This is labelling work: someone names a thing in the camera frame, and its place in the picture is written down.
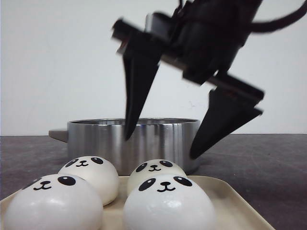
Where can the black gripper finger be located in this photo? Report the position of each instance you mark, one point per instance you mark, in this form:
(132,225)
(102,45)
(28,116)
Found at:
(225,114)

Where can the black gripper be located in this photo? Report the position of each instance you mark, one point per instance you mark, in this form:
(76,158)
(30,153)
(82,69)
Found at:
(202,38)

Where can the panda bun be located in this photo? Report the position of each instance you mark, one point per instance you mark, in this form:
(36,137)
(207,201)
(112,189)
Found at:
(168,202)
(151,168)
(55,202)
(98,172)

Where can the stainless steel steamer pot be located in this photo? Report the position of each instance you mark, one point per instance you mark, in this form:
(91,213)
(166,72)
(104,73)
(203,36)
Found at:
(152,138)

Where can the beige plastic tray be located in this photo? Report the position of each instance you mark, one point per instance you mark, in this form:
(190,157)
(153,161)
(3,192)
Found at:
(233,212)

